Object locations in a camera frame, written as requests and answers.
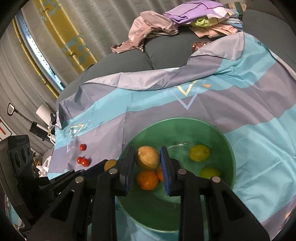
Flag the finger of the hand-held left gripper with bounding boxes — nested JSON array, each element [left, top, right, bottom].
[[85, 159, 110, 177], [49, 169, 85, 193]]

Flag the gold patterned banner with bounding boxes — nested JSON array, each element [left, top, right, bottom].
[[32, 0, 97, 73]]

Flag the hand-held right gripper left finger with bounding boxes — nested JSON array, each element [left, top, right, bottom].
[[30, 146, 136, 241]]

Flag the yellow-green cloth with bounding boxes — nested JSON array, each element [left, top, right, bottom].
[[194, 17, 219, 27]]

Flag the green tomato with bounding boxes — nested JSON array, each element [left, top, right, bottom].
[[199, 167, 221, 179]]

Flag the white plastic bag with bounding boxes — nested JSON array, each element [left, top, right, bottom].
[[38, 156, 53, 178]]

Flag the large tan round fruit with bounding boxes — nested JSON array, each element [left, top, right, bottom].
[[135, 146, 160, 171]]

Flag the small tan round fruit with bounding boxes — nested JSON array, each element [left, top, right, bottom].
[[104, 159, 117, 171]]

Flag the purple cloth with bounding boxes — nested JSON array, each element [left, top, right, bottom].
[[163, 1, 232, 25]]

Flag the yellow-green tomato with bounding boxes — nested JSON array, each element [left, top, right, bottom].
[[189, 145, 211, 162]]

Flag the white lamp shade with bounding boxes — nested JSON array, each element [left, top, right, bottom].
[[36, 102, 53, 125]]

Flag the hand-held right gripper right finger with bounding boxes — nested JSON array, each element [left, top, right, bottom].
[[159, 146, 269, 241]]

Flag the green bowl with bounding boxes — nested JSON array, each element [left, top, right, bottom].
[[116, 118, 236, 233]]

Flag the pink cloth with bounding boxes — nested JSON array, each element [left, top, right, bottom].
[[110, 10, 178, 54]]

